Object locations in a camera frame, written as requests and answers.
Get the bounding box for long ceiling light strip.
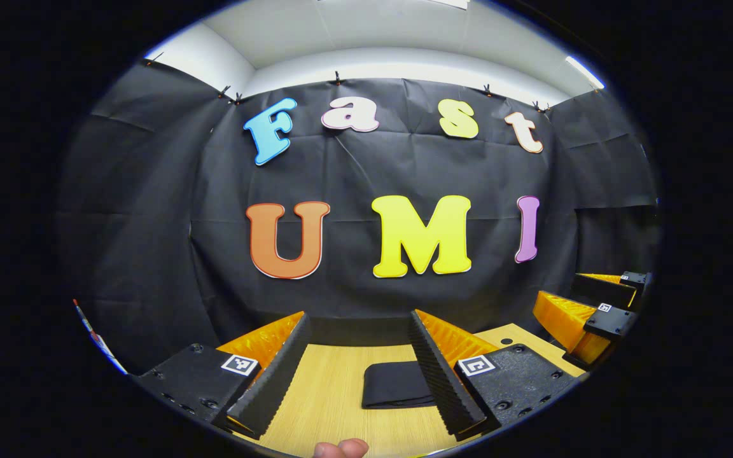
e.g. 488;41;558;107
564;55;606;91

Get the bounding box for black jeans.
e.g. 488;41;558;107
361;361;438;410

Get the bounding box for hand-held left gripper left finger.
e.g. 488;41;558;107
136;310;313;441

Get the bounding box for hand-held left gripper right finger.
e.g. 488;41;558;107
408;309;582;441

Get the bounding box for row of black cloth clips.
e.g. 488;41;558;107
144;51;552;116

